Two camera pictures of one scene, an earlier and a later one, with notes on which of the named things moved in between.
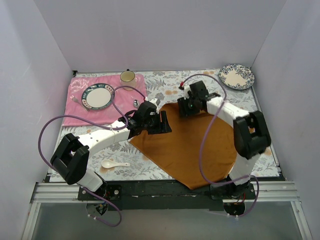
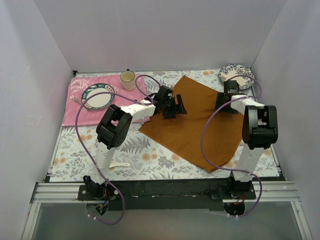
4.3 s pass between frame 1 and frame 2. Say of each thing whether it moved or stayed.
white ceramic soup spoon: stayed
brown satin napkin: moved
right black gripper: moved
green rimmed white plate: stayed
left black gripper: moved
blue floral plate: stayed
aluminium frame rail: stayed
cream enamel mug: stayed
